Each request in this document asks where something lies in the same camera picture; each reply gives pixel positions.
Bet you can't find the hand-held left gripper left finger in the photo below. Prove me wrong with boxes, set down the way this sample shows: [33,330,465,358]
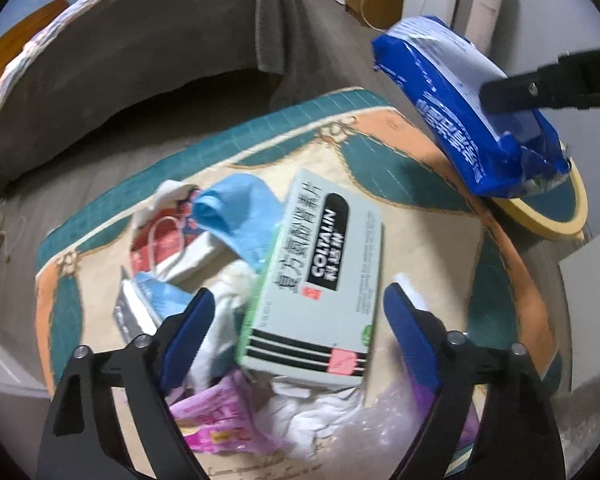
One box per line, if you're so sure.
[35,287,217,480]

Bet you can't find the teal and orange patterned mat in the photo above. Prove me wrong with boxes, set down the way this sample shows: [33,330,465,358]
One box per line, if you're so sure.
[32,87,591,480]

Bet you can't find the small white paper piece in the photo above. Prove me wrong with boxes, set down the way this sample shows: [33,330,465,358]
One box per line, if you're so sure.
[394,272,431,313]

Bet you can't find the grey green medicine box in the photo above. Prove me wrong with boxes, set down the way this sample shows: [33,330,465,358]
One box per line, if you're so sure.
[235,167,385,388]

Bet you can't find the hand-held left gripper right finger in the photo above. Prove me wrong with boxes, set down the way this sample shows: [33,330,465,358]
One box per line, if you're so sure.
[384,282,566,480]

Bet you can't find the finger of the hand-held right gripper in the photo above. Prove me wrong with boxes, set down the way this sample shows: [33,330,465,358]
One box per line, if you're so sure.
[480,47,600,115]

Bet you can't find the bed with grey cover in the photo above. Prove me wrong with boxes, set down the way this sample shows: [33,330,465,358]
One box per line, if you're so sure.
[0,0,341,196]

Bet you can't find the blue face mask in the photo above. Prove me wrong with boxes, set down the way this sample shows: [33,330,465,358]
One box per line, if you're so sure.
[192,174,286,276]

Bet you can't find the blue wet wipe packet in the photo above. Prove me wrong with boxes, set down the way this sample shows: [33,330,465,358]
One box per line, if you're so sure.
[371,16,573,198]

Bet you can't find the white crumpled tissue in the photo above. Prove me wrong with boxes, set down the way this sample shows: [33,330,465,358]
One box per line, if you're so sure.
[190,260,261,391]

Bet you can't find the white furniture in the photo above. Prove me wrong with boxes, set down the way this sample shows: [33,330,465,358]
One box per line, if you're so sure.
[0,337,52,401]

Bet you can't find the wooden headboard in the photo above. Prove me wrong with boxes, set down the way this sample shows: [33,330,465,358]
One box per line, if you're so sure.
[0,0,70,78]

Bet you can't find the clear plastic bag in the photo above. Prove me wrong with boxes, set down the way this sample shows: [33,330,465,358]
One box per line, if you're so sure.
[325,375,481,466]

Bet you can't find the white crumpled paper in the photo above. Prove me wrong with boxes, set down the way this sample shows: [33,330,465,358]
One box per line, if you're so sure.
[257,385,366,453]

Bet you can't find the red and white packet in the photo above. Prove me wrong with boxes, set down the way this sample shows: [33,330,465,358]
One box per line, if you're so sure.
[130,180,221,286]

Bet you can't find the teal bin with yellow rim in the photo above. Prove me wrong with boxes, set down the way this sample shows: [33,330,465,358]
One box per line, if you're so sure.
[485,145,589,239]

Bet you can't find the silver and blue packet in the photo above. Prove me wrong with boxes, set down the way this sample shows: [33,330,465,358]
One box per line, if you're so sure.
[112,272,196,346]

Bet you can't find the beige drawer cabinet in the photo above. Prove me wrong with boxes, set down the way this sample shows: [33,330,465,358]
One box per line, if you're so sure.
[452,0,507,56]

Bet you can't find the pink snack packet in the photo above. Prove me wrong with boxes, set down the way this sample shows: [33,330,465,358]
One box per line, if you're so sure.
[170,370,281,456]

